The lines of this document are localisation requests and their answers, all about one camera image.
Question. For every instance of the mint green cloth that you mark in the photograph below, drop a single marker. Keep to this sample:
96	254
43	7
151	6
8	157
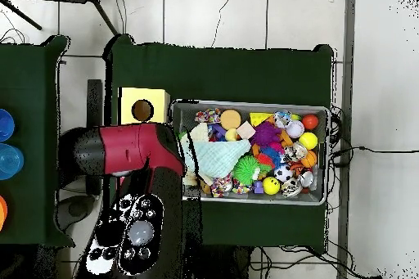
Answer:
219	158

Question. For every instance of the clear mesh bin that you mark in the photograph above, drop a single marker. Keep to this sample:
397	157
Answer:
262	105

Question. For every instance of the wooden three-hole sorting box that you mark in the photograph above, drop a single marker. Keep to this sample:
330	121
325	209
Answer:
131	99

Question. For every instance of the cream knitted cloth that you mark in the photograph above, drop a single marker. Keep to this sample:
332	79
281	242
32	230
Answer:
200	133

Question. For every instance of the orange round disc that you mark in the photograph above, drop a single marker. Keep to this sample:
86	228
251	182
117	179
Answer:
230	119

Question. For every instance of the wooden cube block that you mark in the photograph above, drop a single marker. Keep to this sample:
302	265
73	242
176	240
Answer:
245	130

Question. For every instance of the green spiky ball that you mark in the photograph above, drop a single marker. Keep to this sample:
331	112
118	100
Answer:
246	170

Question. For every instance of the purple spiky ball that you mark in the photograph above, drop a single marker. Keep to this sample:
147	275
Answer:
265	134

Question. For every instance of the dark green table cloth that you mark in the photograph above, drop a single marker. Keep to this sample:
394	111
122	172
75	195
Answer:
222	73

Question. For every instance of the crushed silver can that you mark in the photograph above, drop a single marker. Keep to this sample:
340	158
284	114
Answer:
296	152

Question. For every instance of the yellow ball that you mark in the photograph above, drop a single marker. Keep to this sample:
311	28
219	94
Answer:
308	140

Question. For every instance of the red ball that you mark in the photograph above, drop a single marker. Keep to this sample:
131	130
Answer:
310	121

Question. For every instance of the dark green side-table cloth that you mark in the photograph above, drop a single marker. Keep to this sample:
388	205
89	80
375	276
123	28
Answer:
33	96

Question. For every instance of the light blue plastic cup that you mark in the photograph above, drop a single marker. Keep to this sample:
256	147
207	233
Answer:
10	161

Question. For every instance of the dark blue plastic cup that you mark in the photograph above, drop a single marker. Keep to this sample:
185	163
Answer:
5	126

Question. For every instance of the orange plastic cup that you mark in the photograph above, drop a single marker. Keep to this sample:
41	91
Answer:
2	212

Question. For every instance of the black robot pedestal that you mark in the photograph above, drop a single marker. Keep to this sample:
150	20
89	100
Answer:
226	264

